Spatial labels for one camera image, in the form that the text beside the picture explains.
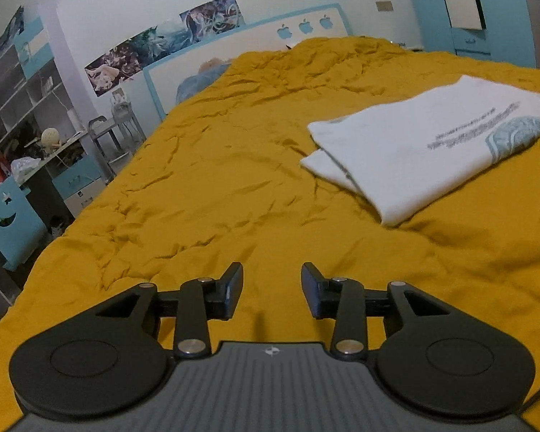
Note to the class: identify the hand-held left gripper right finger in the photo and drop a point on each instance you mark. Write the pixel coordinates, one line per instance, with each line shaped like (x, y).
(317, 292)

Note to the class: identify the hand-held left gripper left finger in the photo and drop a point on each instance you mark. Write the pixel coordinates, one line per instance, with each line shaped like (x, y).
(225, 292)

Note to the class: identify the white printed sweatshirt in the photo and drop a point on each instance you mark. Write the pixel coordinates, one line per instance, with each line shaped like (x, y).
(400, 157)

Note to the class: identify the yellow blanket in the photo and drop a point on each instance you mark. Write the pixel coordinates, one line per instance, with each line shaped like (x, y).
(234, 180)

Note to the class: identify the cluttered blue white desk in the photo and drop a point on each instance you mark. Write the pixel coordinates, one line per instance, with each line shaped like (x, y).
(67, 175)

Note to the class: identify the blue pillow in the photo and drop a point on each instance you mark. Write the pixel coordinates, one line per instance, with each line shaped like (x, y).
(198, 86)

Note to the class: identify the blue smiley face chair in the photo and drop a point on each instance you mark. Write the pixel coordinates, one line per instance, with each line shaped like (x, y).
(9, 222)

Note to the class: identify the orange haired plush toy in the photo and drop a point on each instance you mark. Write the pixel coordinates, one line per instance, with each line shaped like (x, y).
(213, 64)

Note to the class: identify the beige round lamp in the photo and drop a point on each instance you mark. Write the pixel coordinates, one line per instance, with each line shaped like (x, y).
(51, 138)

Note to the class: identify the white blue bed headboard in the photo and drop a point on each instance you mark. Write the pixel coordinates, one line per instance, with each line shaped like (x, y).
(252, 38)

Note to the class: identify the white blue shelf unit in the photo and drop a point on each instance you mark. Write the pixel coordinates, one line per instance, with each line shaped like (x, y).
(22, 90)

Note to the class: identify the dark blue shelf poster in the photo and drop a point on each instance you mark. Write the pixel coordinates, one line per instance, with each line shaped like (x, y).
(4, 36)

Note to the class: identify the blue white wardrobe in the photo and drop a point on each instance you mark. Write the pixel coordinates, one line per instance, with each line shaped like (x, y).
(513, 9)

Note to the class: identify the pink anime wall poster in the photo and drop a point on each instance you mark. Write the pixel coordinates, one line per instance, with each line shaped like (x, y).
(110, 67)

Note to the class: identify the teal anime wall poster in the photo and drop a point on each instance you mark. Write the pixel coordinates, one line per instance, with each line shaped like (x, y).
(162, 40)

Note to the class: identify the blue white anime wall poster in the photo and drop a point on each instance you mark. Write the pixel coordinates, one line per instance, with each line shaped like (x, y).
(213, 15)

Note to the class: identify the beige wall switch plate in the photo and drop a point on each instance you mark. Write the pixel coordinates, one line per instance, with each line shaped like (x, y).
(384, 6)

